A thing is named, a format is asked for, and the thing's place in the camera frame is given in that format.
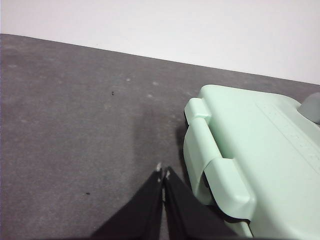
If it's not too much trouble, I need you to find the mint green breakfast machine base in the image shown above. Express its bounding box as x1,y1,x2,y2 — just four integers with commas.
183,109,255,240

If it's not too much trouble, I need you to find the chrome griddle lid handle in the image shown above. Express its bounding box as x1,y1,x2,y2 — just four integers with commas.
298,91,320,125

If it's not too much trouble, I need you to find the mint green griddle lid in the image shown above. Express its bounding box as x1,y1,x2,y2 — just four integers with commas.
184,84,320,240

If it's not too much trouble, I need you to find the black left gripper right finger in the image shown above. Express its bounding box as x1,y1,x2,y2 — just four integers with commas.
163,165,241,240

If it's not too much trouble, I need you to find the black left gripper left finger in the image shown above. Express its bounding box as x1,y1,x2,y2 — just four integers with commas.
90,163,165,240

